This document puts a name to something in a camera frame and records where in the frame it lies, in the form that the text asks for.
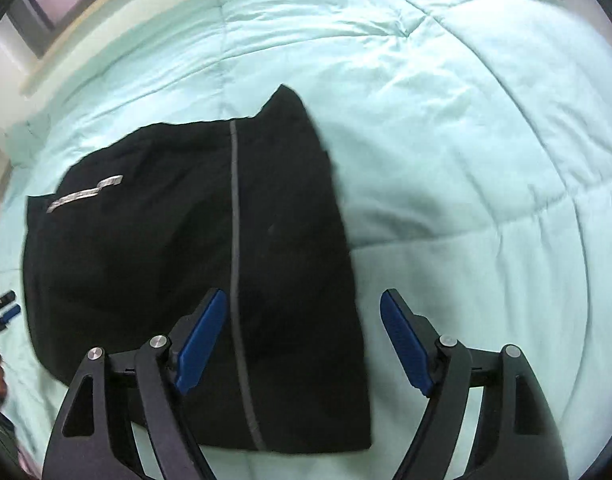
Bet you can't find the black hooded jacket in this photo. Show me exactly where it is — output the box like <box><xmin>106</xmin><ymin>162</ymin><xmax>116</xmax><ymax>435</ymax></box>
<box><xmin>23</xmin><ymin>87</ymin><xmax>372</xmax><ymax>454</ymax></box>

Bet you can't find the mint green quilted comforter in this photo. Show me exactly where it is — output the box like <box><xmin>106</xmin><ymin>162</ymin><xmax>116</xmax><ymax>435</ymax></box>
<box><xmin>0</xmin><ymin>0</ymin><xmax>612</xmax><ymax>479</ymax></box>

